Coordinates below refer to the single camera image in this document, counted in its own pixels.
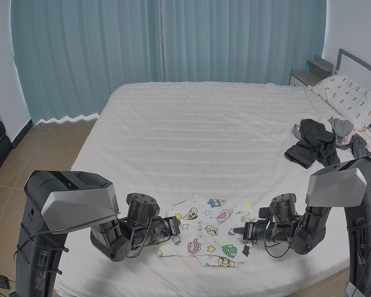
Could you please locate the white printed pyjama top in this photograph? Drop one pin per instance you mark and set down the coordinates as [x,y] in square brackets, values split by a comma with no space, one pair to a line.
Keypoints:
[204,230]

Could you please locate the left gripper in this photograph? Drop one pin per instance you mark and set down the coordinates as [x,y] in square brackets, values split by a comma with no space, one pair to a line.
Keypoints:
[167,227]

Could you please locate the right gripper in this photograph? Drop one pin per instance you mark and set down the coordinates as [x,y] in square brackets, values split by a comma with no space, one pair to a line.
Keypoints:
[255,230]

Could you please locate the small grey garment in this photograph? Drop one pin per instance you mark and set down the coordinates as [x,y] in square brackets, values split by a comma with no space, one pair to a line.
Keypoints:
[296,130]

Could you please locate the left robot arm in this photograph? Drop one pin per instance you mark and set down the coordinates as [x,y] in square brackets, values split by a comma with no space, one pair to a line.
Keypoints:
[74,196]

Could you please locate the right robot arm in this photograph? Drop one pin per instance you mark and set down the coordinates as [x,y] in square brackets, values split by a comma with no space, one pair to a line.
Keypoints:
[337,187]

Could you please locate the white printed pillow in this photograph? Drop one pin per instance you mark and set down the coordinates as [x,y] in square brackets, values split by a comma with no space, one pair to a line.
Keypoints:
[349,97]

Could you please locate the pink garment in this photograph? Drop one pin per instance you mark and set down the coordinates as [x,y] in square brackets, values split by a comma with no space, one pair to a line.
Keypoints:
[346,139]

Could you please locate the black garment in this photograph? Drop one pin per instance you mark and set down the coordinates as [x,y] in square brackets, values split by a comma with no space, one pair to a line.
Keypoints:
[315,144]

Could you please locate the small black box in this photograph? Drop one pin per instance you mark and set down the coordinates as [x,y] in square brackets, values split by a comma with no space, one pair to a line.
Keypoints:
[0,282]

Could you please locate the blue-green curtain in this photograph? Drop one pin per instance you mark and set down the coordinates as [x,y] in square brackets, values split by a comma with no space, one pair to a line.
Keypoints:
[111,42]

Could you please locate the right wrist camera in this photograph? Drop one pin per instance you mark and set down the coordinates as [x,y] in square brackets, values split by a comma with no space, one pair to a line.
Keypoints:
[265,213]

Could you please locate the grey white bedside table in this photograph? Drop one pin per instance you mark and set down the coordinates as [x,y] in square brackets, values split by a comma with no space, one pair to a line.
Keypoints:
[303,77]

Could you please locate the bed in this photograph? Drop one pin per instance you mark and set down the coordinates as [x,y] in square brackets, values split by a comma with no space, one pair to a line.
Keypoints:
[204,135]

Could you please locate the dark grey garment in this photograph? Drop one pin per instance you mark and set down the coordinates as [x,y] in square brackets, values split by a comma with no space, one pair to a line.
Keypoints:
[358,147]

